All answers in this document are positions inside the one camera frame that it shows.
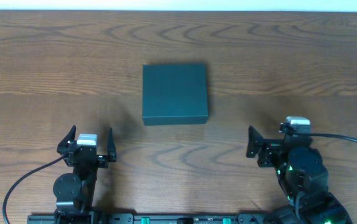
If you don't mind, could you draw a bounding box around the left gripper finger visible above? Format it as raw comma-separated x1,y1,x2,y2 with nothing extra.
57,125,76,156
107,128,117,162

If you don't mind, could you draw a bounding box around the dark green gift box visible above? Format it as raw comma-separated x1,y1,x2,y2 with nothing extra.
142,63,209,126

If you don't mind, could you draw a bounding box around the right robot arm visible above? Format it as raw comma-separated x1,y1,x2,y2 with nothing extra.
246,123,352,224

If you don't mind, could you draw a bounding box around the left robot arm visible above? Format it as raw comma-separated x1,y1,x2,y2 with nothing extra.
53,126,117,223

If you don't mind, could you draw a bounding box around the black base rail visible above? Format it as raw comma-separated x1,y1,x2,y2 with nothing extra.
27,213,265,224

